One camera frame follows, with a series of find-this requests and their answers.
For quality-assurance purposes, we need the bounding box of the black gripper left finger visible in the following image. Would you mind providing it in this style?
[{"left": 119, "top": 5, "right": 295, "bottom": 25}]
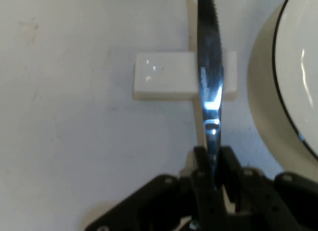
[{"left": 83, "top": 146, "right": 227, "bottom": 231}]

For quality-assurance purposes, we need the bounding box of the white ceramic cutlery rest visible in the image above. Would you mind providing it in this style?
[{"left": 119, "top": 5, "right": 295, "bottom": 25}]
[{"left": 132, "top": 51, "right": 239, "bottom": 102}]

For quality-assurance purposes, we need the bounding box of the silver serrated table knife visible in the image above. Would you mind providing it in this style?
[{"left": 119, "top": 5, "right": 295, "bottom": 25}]
[{"left": 196, "top": 0, "right": 226, "bottom": 193}]

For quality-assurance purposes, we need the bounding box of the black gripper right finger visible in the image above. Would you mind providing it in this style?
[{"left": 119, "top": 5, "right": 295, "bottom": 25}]
[{"left": 218, "top": 146, "right": 318, "bottom": 231}]

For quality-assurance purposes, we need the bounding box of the white plate with black rim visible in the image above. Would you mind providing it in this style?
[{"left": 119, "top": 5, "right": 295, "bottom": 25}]
[{"left": 247, "top": 0, "right": 318, "bottom": 160}]

